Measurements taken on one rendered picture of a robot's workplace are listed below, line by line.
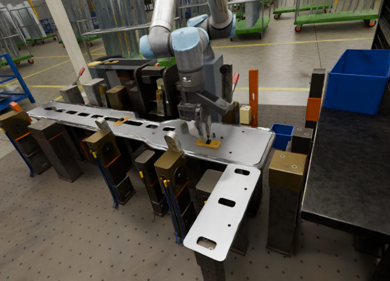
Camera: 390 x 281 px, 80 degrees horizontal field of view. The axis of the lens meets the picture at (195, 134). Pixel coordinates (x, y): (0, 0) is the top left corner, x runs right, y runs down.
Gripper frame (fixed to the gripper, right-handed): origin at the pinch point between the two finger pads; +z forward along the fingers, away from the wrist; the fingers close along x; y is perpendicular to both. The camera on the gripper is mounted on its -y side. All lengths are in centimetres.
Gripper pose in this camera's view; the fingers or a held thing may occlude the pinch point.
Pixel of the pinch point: (207, 138)
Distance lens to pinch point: 80.0
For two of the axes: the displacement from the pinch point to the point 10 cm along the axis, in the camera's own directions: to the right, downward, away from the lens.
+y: -8.7, -1.4, 4.7
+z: 1.6, 8.3, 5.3
